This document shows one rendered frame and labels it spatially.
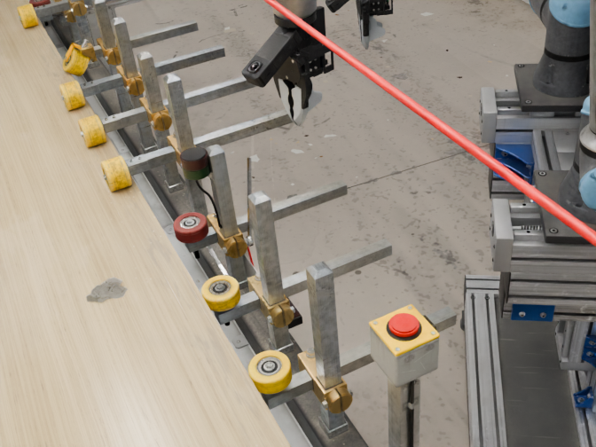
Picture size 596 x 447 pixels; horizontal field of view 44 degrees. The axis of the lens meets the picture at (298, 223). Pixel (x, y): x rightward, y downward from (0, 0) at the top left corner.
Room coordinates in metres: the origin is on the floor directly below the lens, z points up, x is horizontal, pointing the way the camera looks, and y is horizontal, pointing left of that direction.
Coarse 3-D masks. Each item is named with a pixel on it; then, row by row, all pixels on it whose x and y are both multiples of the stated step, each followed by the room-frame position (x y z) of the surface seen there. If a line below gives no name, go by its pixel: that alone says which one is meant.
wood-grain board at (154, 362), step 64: (0, 0) 3.07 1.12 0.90; (0, 64) 2.44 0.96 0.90; (0, 128) 1.98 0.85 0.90; (64, 128) 1.94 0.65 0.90; (0, 192) 1.63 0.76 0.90; (64, 192) 1.60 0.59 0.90; (128, 192) 1.57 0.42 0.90; (0, 256) 1.36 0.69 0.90; (64, 256) 1.34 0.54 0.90; (128, 256) 1.31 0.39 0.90; (0, 320) 1.15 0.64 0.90; (64, 320) 1.13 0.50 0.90; (128, 320) 1.10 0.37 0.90; (192, 320) 1.08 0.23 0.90; (0, 384) 0.97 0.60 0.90; (64, 384) 0.95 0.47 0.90; (128, 384) 0.93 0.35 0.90; (192, 384) 0.92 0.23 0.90
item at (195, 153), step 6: (186, 150) 1.40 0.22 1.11; (192, 150) 1.40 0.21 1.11; (198, 150) 1.40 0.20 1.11; (204, 150) 1.39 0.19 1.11; (186, 156) 1.38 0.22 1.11; (192, 156) 1.37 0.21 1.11; (198, 156) 1.37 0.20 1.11; (210, 174) 1.39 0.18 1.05; (204, 192) 1.38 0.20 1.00; (210, 198) 1.38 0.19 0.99; (216, 210) 1.39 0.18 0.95; (216, 216) 1.39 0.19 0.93
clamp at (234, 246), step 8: (208, 216) 1.47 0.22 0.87; (208, 224) 1.47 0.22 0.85; (216, 224) 1.43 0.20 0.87; (216, 232) 1.41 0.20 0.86; (240, 232) 1.39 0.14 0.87; (224, 240) 1.37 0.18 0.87; (232, 240) 1.37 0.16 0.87; (240, 240) 1.37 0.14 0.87; (224, 248) 1.36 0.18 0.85; (232, 248) 1.35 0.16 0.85; (240, 248) 1.36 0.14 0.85; (232, 256) 1.35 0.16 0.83
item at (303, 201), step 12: (312, 192) 1.53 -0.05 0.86; (324, 192) 1.53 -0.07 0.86; (336, 192) 1.54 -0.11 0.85; (276, 204) 1.50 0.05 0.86; (288, 204) 1.50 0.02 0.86; (300, 204) 1.50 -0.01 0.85; (312, 204) 1.51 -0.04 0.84; (240, 216) 1.47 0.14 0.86; (276, 216) 1.47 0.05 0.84; (240, 228) 1.44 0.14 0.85; (252, 228) 1.45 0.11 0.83; (204, 240) 1.40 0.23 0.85; (216, 240) 1.41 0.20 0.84
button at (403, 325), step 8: (392, 320) 0.70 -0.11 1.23; (400, 320) 0.70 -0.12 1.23; (408, 320) 0.70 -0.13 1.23; (416, 320) 0.70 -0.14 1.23; (392, 328) 0.69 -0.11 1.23; (400, 328) 0.69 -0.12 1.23; (408, 328) 0.69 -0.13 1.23; (416, 328) 0.69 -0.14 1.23; (400, 336) 0.68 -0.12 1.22; (408, 336) 0.68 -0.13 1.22
